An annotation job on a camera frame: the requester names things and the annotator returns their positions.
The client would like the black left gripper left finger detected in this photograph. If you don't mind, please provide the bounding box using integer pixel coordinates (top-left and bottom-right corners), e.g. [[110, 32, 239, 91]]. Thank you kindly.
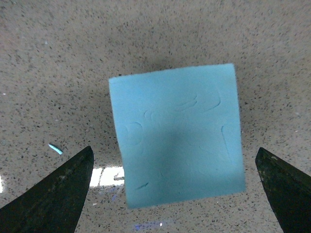
[[0, 146, 94, 233]]

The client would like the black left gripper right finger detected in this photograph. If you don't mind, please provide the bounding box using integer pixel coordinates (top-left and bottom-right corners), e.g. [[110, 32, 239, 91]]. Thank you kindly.
[[255, 147, 311, 233]]

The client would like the light blue foam cube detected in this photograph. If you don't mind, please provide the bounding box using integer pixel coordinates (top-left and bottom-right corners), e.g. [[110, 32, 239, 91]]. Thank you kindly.
[[109, 64, 245, 208]]

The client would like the small blue foam crumb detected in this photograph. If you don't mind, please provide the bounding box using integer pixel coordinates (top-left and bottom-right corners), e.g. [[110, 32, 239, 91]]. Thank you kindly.
[[48, 143, 63, 155]]

